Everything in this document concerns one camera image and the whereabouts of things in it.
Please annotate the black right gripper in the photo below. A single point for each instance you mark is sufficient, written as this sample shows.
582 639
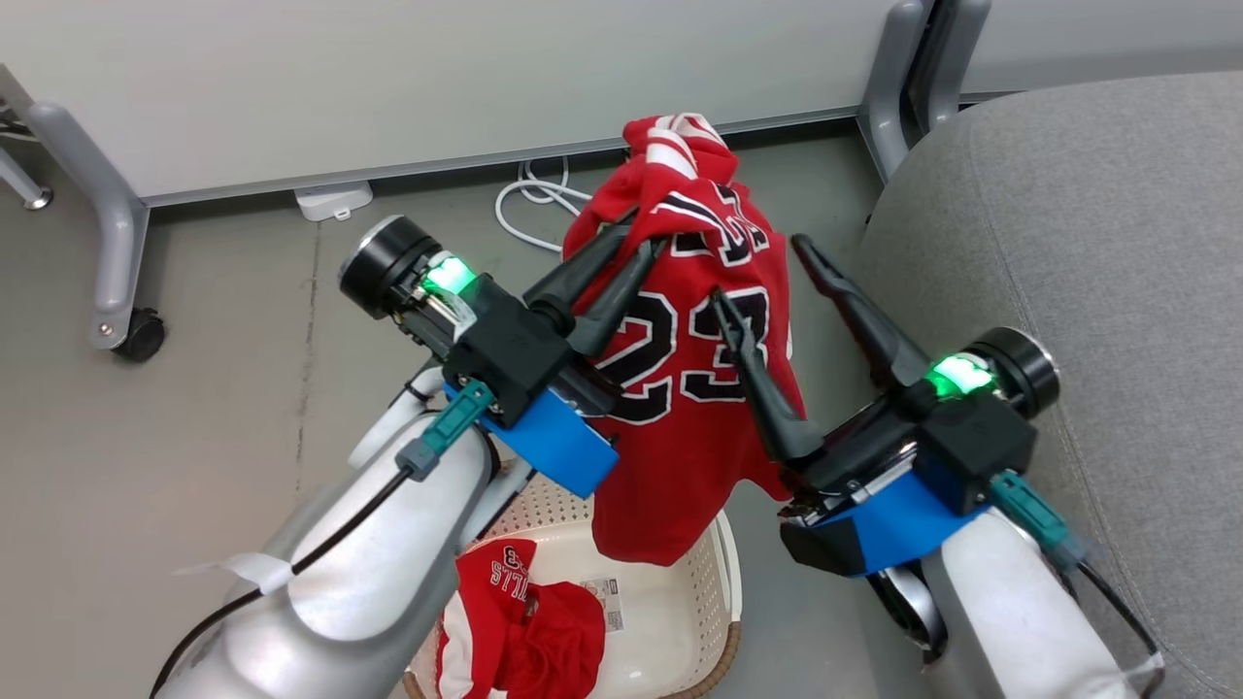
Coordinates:
971 437

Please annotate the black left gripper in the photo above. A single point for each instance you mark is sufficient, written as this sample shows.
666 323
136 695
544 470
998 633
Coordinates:
500 345

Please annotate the red number 23 basketball jersey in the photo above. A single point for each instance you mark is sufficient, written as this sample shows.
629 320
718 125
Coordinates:
680 456

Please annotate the red Bulls basketball shorts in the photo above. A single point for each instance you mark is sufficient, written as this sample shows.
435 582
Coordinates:
544 631

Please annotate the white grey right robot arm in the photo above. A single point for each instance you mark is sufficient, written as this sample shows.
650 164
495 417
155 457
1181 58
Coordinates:
1010 621

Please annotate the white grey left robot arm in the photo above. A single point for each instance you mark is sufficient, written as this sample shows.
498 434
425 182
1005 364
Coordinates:
369 573

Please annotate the cream perforated laundry basket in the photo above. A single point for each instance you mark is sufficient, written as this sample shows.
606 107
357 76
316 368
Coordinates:
670 621

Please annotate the printed basket label sticker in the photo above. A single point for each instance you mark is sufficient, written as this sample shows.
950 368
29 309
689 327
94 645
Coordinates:
602 604

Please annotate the large white partition panel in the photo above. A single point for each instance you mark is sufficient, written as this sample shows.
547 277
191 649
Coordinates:
437 78

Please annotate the white power adapter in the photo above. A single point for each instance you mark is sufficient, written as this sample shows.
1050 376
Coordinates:
332 200

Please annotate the grey fabric sofa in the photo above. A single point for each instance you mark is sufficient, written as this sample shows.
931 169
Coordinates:
1117 243

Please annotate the narrow white partition panel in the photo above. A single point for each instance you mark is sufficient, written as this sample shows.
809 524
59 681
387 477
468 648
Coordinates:
1107 39

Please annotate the white tape strip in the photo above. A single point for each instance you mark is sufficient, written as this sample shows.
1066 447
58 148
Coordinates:
254 568

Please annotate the black caster wheel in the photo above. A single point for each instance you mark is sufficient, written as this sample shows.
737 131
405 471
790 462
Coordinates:
141 335

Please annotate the grey partition leg with caster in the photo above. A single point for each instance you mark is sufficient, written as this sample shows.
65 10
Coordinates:
117 233

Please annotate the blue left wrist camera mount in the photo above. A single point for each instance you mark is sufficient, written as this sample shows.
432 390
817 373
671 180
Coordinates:
558 442

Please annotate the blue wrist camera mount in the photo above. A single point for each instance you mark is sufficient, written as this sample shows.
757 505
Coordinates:
898 529
558 442

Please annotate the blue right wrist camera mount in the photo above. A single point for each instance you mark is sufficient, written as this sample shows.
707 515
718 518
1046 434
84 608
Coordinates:
898 529

